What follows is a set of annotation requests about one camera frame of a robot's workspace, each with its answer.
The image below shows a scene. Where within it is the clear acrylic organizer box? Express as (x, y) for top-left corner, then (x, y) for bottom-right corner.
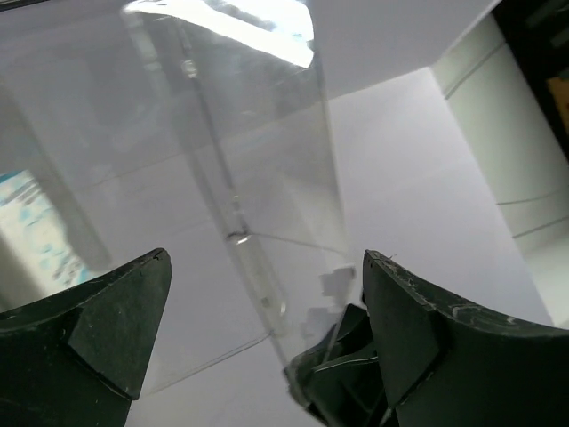
(1, 1), (355, 395)

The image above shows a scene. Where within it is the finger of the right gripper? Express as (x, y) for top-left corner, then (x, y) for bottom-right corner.
(284, 304), (396, 426)

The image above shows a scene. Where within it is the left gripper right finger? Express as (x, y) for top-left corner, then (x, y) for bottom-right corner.
(363, 250), (568, 426)

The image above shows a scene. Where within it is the cotton pad pack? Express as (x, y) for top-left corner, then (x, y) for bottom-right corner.
(1, 170), (94, 310)

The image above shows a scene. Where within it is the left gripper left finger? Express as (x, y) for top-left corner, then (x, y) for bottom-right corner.
(1, 248), (172, 427)

